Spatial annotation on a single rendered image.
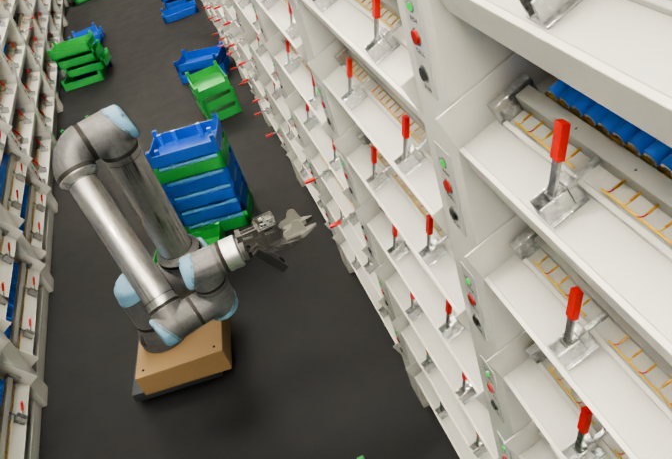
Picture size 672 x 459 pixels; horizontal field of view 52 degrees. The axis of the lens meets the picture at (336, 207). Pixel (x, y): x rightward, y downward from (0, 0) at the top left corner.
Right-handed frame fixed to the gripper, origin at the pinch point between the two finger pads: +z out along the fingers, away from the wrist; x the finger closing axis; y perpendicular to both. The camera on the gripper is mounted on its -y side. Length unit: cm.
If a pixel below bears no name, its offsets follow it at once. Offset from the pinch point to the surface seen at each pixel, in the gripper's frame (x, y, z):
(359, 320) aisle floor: 23, -64, 5
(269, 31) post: 47, 37, 14
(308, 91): 14.3, 29.8, 13.8
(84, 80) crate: 362, -56, -91
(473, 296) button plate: -88, 41, 11
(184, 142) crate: 125, -22, -29
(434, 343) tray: -49, -9, 12
